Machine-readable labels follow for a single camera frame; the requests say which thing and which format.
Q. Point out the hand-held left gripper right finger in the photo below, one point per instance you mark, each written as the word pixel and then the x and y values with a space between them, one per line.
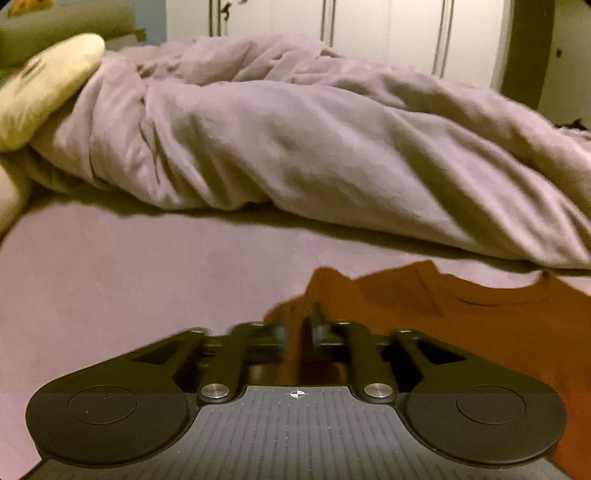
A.
pixel 315 325

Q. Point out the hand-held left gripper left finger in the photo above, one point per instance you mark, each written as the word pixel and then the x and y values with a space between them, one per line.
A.
pixel 280 325

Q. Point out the orange t-shirt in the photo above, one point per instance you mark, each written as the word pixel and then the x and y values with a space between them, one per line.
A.
pixel 485 323

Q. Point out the lilac bed sheet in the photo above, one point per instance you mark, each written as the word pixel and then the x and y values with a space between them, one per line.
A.
pixel 138 277

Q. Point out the lilac duvet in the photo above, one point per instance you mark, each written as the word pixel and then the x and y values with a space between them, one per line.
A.
pixel 300 138

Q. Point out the white wardrobe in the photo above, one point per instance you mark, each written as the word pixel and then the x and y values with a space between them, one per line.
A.
pixel 369 32

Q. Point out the cream round face pillow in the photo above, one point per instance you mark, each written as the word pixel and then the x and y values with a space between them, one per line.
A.
pixel 41 87

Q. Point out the grey padded headboard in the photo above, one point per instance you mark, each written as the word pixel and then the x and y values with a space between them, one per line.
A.
pixel 69 23

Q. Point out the orange plush toy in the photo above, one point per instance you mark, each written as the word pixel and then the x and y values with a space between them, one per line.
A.
pixel 27 5

